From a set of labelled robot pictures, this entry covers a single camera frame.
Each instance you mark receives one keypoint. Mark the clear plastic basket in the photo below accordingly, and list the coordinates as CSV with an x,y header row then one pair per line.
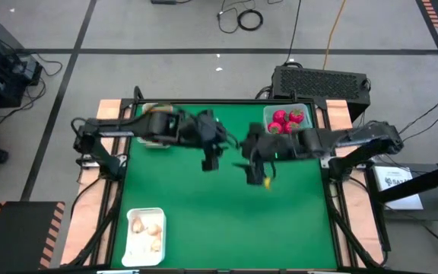
x,y
268,110

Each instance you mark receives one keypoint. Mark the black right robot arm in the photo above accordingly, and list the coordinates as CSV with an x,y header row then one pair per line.
x,y
356,139

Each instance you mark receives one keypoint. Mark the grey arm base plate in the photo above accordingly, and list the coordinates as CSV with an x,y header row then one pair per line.
x,y
86,163
325,163

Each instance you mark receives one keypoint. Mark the white garlic bulb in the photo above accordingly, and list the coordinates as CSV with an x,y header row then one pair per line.
x,y
138,225
153,229
156,244

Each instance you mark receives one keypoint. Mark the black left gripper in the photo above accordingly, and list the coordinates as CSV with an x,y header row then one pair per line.
x,y
205,129

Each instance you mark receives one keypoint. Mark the black perforated computer case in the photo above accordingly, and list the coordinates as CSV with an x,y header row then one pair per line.
x,y
318,81

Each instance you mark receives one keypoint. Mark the green table mat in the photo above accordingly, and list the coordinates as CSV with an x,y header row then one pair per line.
x,y
223,228

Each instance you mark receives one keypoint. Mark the white printed sheet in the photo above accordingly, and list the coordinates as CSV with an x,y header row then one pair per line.
x,y
405,199

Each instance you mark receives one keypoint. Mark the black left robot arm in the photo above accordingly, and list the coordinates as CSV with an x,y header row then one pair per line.
x,y
127,127

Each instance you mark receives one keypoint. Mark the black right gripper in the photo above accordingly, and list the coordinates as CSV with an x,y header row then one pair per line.
x,y
256,173

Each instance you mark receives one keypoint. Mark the red strawberries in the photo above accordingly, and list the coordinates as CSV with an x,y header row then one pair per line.
x,y
280,116

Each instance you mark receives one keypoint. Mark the black floor device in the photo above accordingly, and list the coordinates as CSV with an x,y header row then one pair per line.
x,y
164,1

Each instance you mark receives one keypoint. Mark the grey side table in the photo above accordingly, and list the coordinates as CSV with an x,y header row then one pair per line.
x,y
413,215

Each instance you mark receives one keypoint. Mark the grey plastic basket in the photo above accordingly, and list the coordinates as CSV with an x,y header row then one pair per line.
x,y
154,144

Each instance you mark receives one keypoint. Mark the black stand beam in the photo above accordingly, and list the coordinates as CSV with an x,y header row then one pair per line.
x,y
432,179

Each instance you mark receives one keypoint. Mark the white plastic basket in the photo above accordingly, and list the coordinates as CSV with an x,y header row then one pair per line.
x,y
139,251

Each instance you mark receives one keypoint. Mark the black table frame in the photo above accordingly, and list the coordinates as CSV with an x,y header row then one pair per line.
x,y
242,101

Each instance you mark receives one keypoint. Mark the wooden side board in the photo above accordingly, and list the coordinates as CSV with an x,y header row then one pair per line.
x,y
338,114
89,213

